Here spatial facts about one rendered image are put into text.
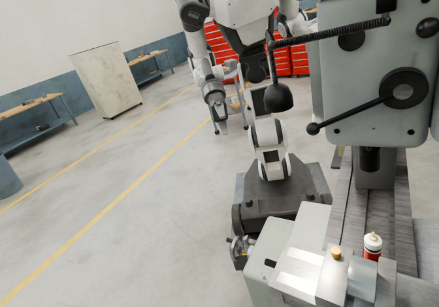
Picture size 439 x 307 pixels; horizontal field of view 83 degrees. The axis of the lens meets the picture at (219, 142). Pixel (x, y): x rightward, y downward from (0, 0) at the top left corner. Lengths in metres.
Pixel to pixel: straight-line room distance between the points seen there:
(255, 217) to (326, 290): 0.89
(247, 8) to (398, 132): 0.75
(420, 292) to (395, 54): 0.51
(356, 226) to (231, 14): 0.88
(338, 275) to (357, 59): 0.47
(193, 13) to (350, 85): 0.73
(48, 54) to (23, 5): 1.18
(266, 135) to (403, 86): 0.88
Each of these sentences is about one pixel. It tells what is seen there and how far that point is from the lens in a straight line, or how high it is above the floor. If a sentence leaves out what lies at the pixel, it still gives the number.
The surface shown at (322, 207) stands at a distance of 1.11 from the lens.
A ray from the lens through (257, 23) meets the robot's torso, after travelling 1.17.
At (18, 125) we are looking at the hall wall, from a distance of 7.92.
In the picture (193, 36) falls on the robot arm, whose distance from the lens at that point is 1.20.
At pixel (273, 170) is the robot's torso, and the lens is 1.55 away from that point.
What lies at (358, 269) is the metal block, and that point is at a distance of 0.68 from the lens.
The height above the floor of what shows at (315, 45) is 1.53.
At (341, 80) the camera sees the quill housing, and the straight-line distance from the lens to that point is 0.56.
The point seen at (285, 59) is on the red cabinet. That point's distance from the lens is 5.62.
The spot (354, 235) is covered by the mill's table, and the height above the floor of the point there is 0.95.
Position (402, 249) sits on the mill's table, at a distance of 0.92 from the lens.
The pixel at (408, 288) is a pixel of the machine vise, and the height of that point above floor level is 1.02.
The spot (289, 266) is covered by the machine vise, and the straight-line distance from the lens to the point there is 0.77.
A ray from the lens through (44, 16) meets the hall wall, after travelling 8.67.
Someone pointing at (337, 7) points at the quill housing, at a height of 1.61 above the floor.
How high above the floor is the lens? 1.66
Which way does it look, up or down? 27 degrees down
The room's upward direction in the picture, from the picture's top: 16 degrees counter-clockwise
